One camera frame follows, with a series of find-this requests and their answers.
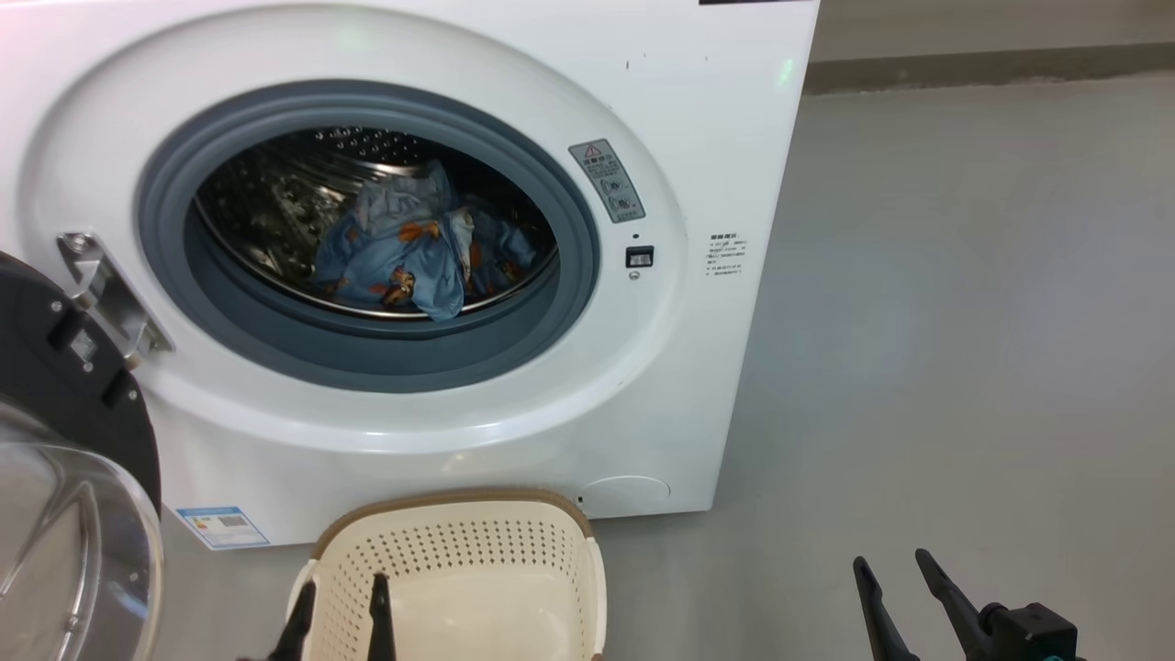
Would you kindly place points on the cream perforated laundry basket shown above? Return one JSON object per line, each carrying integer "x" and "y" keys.
{"x": 477, "y": 588}

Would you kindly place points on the round filter cover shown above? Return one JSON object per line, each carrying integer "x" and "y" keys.
{"x": 626, "y": 494}

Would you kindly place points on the steel washing drum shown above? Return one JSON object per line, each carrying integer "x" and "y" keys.
{"x": 266, "y": 202}

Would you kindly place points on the black round glass door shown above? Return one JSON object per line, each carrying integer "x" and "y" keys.
{"x": 64, "y": 477}

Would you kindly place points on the metal door hinge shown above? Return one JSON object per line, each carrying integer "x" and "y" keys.
{"x": 110, "y": 294}

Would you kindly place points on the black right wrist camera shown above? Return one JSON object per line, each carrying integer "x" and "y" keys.
{"x": 1033, "y": 633}

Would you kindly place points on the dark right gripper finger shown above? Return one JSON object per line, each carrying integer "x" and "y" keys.
{"x": 959, "y": 615}
{"x": 879, "y": 620}

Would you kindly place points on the black door lock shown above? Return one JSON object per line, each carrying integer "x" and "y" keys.
{"x": 640, "y": 256}

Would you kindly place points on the white front-load washing machine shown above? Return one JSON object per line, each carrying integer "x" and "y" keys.
{"x": 551, "y": 386}

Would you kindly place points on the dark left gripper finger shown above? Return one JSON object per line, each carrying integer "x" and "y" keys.
{"x": 381, "y": 629}
{"x": 298, "y": 638}

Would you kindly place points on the blue energy label sticker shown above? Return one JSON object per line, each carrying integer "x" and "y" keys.
{"x": 223, "y": 526}

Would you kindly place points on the grey warning sticker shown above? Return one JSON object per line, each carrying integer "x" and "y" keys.
{"x": 608, "y": 181}

